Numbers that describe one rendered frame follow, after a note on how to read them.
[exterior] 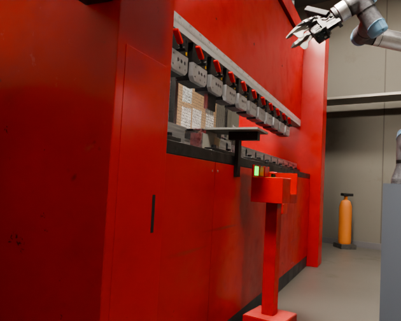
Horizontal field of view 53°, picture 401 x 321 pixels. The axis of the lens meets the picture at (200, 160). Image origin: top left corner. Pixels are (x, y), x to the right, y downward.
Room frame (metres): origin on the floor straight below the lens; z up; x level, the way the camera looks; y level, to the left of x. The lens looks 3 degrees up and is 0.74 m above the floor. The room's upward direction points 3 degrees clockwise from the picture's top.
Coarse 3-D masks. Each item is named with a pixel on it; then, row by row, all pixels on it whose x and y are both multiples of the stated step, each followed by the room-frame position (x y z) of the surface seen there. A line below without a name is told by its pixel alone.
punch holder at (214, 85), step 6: (210, 60) 1.89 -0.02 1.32; (210, 66) 1.89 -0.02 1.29; (222, 66) 2.01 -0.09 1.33; (210, 72) 1.89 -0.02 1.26; (216, 72) 1.95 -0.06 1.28; (222, 72) 2.02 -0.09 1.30; (210, 78) 1.89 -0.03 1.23; (216, 78) 1.94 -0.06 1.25; (210, 84) 1.89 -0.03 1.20; (216, 84) 1.95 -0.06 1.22; (222, 84) 2.02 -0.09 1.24; (198, 90) 1.92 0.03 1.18; (204, 90) 1.90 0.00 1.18; (210, 90) 1.90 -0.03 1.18; (216, 90) 1.95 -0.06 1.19; (222, 90) 2.02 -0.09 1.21; (216, 96) 2.01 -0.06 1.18
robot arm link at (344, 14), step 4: (336, 4) 1.56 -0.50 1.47; (340, 4) 1.54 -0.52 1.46; (344, 4) 1.53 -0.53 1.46; (336, 8) 1.55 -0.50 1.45; (340, 8) 1.54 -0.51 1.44; (344, 8) 1.53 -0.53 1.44; (348, 8) 1.53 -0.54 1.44; (340, 12) 1.54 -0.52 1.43; (344, 12) 1.54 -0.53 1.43; (348, 12) 1.54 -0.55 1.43; (340, 16) 1.55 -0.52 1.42; (344, 16) 1.55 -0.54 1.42; (348, 16) 1.55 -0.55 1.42; (344, 20) 1.57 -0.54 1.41
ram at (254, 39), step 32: (192, 0) 1.68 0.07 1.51; (224, 0) 2.00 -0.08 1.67; (256, 0) 2.48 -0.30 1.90; (224, 32) 2.02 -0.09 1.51; (256, 32) 2.51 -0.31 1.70; (288, 32) 3.32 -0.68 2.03; (224, 64) 2.04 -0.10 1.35; (256, 64) 2.54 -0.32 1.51; (288, 64) 3.37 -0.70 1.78; (288, 96) 3.41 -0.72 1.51
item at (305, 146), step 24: (312, 48) 3.90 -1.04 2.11; (312, 72) 3.89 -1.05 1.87; (312, 96) 3.89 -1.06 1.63; (240, 120) 4.19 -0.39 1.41; (312, 120) 3.89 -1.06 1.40; (264, 144) 4.08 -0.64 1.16; (288, 144) 3.98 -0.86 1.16; (312, 144) 3.88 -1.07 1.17; (312, 168) 3.88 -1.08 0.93; (312, 192) 3.88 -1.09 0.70; (312, 216) 3.87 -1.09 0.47; (312, 240) 3.87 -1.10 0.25; (312, 264) 3.87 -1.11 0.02
